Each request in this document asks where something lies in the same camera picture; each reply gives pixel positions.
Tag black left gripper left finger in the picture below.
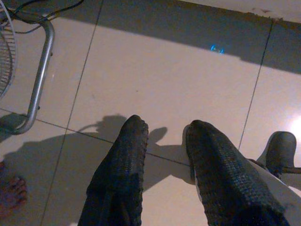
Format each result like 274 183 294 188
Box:
77 114 150 226

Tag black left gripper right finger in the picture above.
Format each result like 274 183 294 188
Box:
185 119 292 226

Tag person's bare foot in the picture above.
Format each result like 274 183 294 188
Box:
0 162 28 222

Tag grey metal fan stand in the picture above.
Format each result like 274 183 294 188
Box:
14 20 56 135

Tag grey wire floor fan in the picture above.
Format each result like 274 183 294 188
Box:
0 0 19 99

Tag black floor cable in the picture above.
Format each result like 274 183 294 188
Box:
6 0 85 33

